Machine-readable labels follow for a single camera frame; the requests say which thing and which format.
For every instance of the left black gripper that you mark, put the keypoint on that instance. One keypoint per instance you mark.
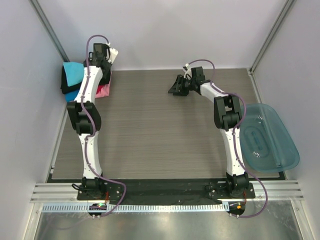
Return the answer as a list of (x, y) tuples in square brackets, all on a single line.
[(109, 65)]

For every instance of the right aluminium corner post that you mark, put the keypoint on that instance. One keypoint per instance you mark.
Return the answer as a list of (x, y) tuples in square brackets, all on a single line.
[(284, 12)]

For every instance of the aluminium frame rail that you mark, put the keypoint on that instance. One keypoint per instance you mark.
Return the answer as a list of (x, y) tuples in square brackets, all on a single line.
[(274, 190)]

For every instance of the teal plastic bin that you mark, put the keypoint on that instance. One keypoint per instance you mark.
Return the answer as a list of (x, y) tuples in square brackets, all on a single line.
[(265, 142)]

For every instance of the folded black t shirt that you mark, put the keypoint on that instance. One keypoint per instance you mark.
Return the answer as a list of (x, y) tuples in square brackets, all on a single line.
[(64, 85)]

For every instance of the left aluminium corner post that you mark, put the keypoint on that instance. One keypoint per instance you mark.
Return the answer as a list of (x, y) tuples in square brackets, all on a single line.
[(49, 29)]

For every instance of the folded pink t shirt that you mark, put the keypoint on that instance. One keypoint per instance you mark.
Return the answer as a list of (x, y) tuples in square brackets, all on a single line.
[(104, 93)]

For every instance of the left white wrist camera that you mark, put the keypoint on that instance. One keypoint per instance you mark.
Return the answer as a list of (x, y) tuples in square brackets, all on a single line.
[(112, 53)]

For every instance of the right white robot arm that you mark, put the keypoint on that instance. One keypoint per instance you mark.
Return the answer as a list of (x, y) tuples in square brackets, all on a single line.
[(227, 117)]

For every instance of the turquoise t shirt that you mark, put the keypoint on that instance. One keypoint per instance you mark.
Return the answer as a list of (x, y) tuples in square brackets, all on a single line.
[(74, 72)]

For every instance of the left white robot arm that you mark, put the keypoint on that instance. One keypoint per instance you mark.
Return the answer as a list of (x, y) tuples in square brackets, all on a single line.
[(86, 120)]

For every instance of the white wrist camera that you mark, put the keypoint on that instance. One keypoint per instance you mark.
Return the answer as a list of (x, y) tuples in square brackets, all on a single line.
[(112, 53), (187, 72)]

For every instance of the folded red t shirt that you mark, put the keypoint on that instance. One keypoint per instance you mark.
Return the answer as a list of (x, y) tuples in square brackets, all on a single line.
[(99, 89)]

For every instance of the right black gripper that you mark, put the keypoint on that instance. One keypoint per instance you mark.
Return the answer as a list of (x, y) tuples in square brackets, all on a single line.
[(182, 85)]

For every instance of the slotted cable duct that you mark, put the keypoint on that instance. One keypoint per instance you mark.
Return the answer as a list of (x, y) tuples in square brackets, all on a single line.
[(100, 208)]

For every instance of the folded blue t shirt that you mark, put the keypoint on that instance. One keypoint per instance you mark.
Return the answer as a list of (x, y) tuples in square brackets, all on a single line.
[(70, 97)]

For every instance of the aluminium corner post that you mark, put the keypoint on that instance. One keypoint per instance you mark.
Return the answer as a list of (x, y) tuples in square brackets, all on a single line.
[(284, 12), (49, 29)]

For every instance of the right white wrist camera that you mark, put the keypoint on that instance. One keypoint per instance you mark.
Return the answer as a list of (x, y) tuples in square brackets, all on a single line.
[(187, 72)]

